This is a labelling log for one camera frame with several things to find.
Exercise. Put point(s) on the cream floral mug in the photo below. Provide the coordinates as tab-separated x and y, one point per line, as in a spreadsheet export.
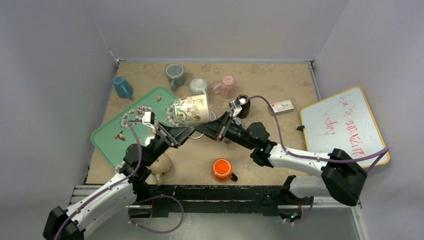
192	110

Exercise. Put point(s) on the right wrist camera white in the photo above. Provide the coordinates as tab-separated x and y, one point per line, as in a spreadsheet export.
235	107

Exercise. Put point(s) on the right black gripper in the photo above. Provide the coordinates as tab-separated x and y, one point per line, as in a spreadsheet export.
224	127

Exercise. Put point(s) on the black mug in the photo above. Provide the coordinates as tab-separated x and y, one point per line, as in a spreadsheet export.
245	108

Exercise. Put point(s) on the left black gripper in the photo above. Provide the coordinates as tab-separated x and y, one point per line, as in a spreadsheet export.
170	134

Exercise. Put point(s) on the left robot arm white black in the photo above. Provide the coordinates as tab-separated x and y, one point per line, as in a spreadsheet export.
125	188

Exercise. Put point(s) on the whiteboard with yellow frame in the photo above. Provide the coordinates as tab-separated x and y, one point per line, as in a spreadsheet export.
343	121

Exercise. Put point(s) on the green floral tray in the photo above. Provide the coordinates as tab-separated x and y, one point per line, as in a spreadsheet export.
113	137

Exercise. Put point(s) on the blue mug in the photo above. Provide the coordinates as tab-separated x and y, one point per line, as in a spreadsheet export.
123	88

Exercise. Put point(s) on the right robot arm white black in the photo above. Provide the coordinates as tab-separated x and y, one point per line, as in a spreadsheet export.
332	174

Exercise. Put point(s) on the white-grey mug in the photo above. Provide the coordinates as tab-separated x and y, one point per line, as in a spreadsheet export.
199	86

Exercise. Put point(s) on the grey-blue mug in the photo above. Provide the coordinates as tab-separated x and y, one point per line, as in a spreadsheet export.
239	122

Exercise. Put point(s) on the beige round mug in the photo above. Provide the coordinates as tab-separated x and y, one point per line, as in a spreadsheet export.
161	167

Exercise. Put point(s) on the grey-teal mug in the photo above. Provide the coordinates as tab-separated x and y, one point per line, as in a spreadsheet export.
175	74

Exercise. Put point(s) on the orange mug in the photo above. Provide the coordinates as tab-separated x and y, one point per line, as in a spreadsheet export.
222	171

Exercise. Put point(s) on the small red white box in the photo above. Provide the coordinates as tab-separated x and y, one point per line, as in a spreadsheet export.
281	107

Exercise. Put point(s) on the pink faceted mug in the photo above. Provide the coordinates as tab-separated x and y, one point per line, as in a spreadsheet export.
226	88

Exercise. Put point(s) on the purple mug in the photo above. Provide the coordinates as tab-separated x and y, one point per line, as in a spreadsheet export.
213	115

